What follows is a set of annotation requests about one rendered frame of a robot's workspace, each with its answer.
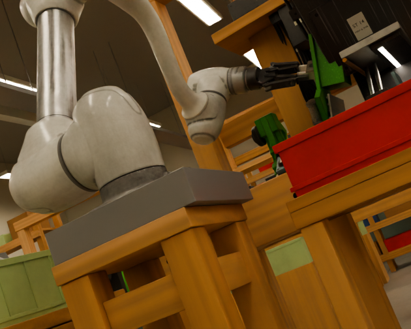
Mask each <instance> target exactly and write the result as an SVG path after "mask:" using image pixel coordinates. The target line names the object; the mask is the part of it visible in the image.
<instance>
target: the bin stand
mask: <svg viewBox="0 0 411 329"><path fill-rule="evenodd" d="M408 188H411V147H410V148H408V149H405V150H403V151H400V152H398V153H396V154H394V155H392V156H390V157H387V158H385V159H382V160H381V161H378V162H376V163H374V164H371V165H369V166H367V167H365V168H362V169H361V170H358V171H356V172H353V173H351V174H349V175H347V176H345V177H342V178H340V179H338V180H335V181H333V182H331V183H329V184H327V185H324V186H322V187H319V188H317V189H315V190H313V191H311V192H308V193H306V194H304V195H301V196H299V197H297V198H295V199H293V200H290V201H288V202H286V206H287V208H288V211H289V213H290V216H291V218H292V220H293V222H294V225H295V227H296V229H297V230H299V229H301V233H302V235H303V238H304V240H305V243H306V244H307V247H308V249H309V252H310V254H311V257H312V259H313V261H314V264H315V266H316V269H317V271H318V273H319V276H320V278H321V280H322V282H323V285H324V288H325V290H326V292H327V295H328V297H329V299H330V302H331V305H332V306H333V309H334V311H335V314H336V316H337V318H338V320H339V323H340V325H341V328H342V329H402V328H401V325H400V324H399V321H398V319H397V317H396V315H395V312H394V310H393V308H392V306H391V303H390V301H389V299H388V296H387V294H386V292H385V290H384V288H383V285H382V283H381V281H380V278H379V276H378V274H377V272H376V269H375V267H374V265H373V262H372V260H371V258H370V256H369V254H368V251H367V249H366V247H365V244H364V243H363V240H362V238H361V236H360V233H359V231H358V228H357V226H356V224H355V222H354V220H353V217H352V215H351V213H350V212H353V211H355V210H358V209H360V208H362V207H365V206H368V205H369V204H372V203H374V202H377V201H379V200H382V199H384V198H387V197H389V196H391V195H394V194H396V193H399V192H401V191H404V190H406V189H408Z"/></svg>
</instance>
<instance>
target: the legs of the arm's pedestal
mask: <svg viewBox="0 0 411 329"><path fill-rule="evenodd" d="M209 235H210V237H211V240H212V242H213V245H214V247H215V250H216V252H217V255H218V257H217V256H216V254H215V250H214V248H213V246H212V243H211V240H210V239H209ZM209 235H208V233H207V230H206V228H205V227H197V228H190V229H188V230H185V231H183V232H180V233H179V234H176V235H174V236H172V237H170V238H167V239H165V240H163V241H161V243H160V244H161V246H162V249H163V251H164V254H165V257H166V260H167V262H168V265H169V267H170V271H171V273H172V274H170V275H167V276H166V275H165V273H164V270H163V267H162V264H161V262H160V259H159V258H156V259H153V260H147V261H145V262H142V263H140V264H137V265H135V266H133V267H131V268H129V269H126V270H124V271H123V274H124V276H125V280H126V282H127V285H128V288H129V290H130V292H127V293H125V294H122V295H120V296H118V297H115V294H114V291H113V289H112V286H111V283H110V280H109V277H108V274H107V272H106V270H104V271H100V272H95V273H92V274H87V275H84V276H82V277H79V278H77V279H75V280H73V281H71V282H69V283H66V284H64V285H62V286H61V289H62V291H63V295H64V297H65V301H66V303H67V307H68V310H69V313H70V316H71V319H72V322H73V325H74V328H75V329H137V328H140V327H143V329H185V326H184V324H183V321H182V318H181V315H180V313H179V312H180V311H183V310H185V311H186V313H187V316H188V318H189V321H190V325H191V326H192V329H245V327H246V329H289V327H288V324H287V322H286V319H285V317H284V314H283V312H282V309H281V307H280V305H279V302H278V299H277V297H276V295H275V292H274V290H273V287H272V285H271V282H270V280H269V277H268V275H267V272H266V269H265V268H264V265H263V262H262V260H261V258H260V255H259V253H258V250H257V248H256V245H255V243H254V240H253V238H252V236H251V233H250V230H249V228H248V226H247V223H246V221H239V222H234V223H232V224H230V225H227V226H225V227H222V228H220V229H218V230H216V231H213V232H211V233H210V234H209ZM231 291H232V294H233V295H234V299H235V301H236V304H237V306H238V309H239V312H240V314H241V317H242V319H243V322H244V324H245V327H244V325H243V323H242V320H241V317H240V315H239V312H238V310H237V307H236V304H235V302H234V299H233V297H232V294H231Z"/></svg>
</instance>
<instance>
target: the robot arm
mask: <svg viewBox="0 0 411 329"><path fill-rule="evenodd" d="M86 1H88V0H20V11H21V14H22V16H23V17H24V19H25V20H26V22H27V23H28V24H29V25H31V26H33V27H35V28H37V122H36V123H35V124H34V125H33V126H32V127H30V128H29V129H28V131H27V132H26V135H25V140H24V142H23V146H22V149H21V152H20V154H19V157H18V162H17V163H16V164H15V165H14V166H13V167H12V171H11V173H10V179H9V189H10V193H11V195H12V198H13V199H14V201H15V203H17V205H19V207H21V208H22V209H24V210H26V211H29V212H33V213H39V214H50V213H57V212H61V211H63V210H66V209H68V208H71V207H73V206H75V205H77V204H79V203H81V202H82V201H84V200H86V199H87V198H89V197H91V196H92V195H94V194H95V193H96V192H98V191H100V195H101V199H102V203H103V204H102V205H100V206H98V207H97V208H99V207H101V206H103V205H105V204H107V203H110V202H112V201H114V200H116V199H118V198H120V197H122V196H124V195H126V194H128V193H130V192H132V191H134V190H136V189H139V188H141V187H143V186H144V185H147V184H148V183H151V182H152V181H155V180H157V179H159V178H161V177H163V176H165V175H167V174H169V173H171V172H169V171H167V169H166V167H165V164H164V161H163V158H162V153H161V150H160V147H159V144H158V142H157V139H156V136H155V133H154V132H153V129H152V127H151V124H150V122H149V120H148V118H147V116H146V114H145V113H144V111H143V110H142V108H141V107H140V105H139V104H138V103H137V102H136V101H135V100H134V98H133V97H132V96H131V95H130V94H128V93H126V92H125V91H123V90H122V89H120V88H119V87H116V86H104V87H98V88H96V89H92V90H91V91H88V92H87V93H85V94H84V95H83V96H82V98H81V99H80V100H79V101H78V102H77V100H76V63H75V44H74V28H75V27H76V26H77V25H78V21H79V19H80V15H81V13H82V10H83V9H84V4H85V2H86ZM109 1H110V2H112V3H113V4H115V5H117V6H118V7H119V8H121V9H122V10H124V11H125V12H127V13H128V14H130V15H131V16H132V17H133V18H134V19H135V20H136V21H137V22H138V23H139V24H140V26H141V28H142V29H143V31H144V33H145V35H146V37H147V39H148V41H149V44H150V46H151V48H152V51H153V53H154V55H155V57H156V59H157V62H158V64H159V67H160V69H161V71H162V73H163V76H164V78H165V80H166V83H167V84H168V87H169V88H170V91H171V92H172V94H173V96H174V97H175V99H176V100H177V102H178V103H179V104H180V105H181V107H182V112H181V113H182V116H183V117H184V119H185V121H186V124H187V126H188V133H189V136H190V139H191V140H192V141H193V142H195V143H196V144H199V145H208V144H210V143H212V142H214V141H216V139H217V138H218V136H219V135H220V133H221V130H222V126H223V124H224V119H225V115H226V104H227V102H228V99H229V98H230V96H231V95H237V94H244V93H249V92H250V91H253V90H259V89H262V87H264V89H265V92H268V91H271V90H274V89H281V88H286V87H293V86H295V85H296V83H297V85H298V84H299V81H304V80H314V79H315V77H314V71H313V72H308V73H306V72H305V71H306V68H307V65H300V64H299V62H298V61H291V62H282V63H275V62H271V63H270V65H271V66H270V67H269V68H268V67H267V68H264V69H261V68H260V67H249V68H248V67H246V66H242V67H232V68H225V67H214V68H209V69H204V70H199V71H198V72H195V73H193V74H191V75H190V76H189V78H188V80H187V83H186V81H185V79H184V77H183V75H182V73H181V70H180V68H179V65H178V62H177V59H176V57H175V54H174V51H173V49H172V46H171V44H170V41H169V39H168V36H167V34H166V31H165V28H164V26H163V24H162V22H161V20H160V18H159V16H158V14H157V13H156V11H155V9H154V8H153V6H152V5H151V3H150V2H149V1H148V0H109ZM295 73H297V74H295ZM97 208H95V209H97ZM95 209H93V210H95ZM93 210H91V211H93ZM91 211H90V212H91Z"/></svg>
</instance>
